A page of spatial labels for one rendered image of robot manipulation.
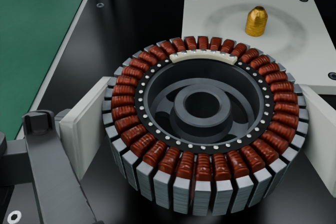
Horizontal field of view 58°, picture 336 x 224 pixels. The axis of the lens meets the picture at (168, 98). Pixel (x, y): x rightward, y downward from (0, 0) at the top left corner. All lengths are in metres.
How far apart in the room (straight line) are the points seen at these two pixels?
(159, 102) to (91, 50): 0.16
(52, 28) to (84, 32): 0.07
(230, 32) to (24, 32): 0.25
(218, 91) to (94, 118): 0.07
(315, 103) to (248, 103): 0.04
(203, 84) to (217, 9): 0.19
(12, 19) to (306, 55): 0.36
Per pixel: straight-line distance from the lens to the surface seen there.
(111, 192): 0.23
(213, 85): 0.20
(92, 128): 0.16
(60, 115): 0.16
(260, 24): 0.32
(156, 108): 0.19
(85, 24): 0.37
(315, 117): 0.17
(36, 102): 0.33
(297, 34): 0.34
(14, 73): 0.37
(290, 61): 0.31
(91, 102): 0.16
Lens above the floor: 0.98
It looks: 49 degrees down
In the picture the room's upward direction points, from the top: 2 degrees counter-clockwise
